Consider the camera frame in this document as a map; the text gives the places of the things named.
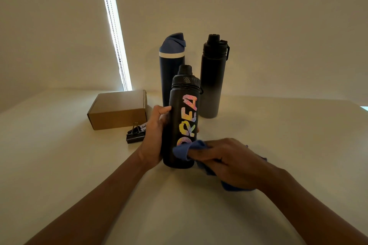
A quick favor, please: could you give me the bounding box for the person's left hand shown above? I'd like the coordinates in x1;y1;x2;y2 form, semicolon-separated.
138;105;199;171

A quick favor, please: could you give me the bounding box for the black binder clip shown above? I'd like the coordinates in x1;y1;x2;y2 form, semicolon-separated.
126;122;146;144

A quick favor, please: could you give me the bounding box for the blue cloth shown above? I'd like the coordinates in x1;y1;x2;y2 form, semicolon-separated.
172;140;268;192

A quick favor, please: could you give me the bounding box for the beaded blind chain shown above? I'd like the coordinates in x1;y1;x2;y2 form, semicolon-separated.
97;0;130;91

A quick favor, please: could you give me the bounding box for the black bottle with loop handle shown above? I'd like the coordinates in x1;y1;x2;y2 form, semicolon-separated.
162;65;204;169

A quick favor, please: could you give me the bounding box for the navy bottle with blue lid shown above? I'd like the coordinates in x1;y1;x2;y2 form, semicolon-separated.
159;33;187;108

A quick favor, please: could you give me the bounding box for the brown paper box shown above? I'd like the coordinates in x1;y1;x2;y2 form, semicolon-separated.
87;90;148;131

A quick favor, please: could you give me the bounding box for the person's right hand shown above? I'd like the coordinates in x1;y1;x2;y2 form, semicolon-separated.
187;138;285;192

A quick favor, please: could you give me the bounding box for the person's left forearm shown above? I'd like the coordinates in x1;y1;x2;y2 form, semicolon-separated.
24;151;150;245

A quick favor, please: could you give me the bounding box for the person's right forearm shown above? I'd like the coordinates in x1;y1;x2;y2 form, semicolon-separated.
260;168;368;245

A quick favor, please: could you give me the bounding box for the black grey gradient bottle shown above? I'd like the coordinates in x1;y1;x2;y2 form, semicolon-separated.
199;34;230;119

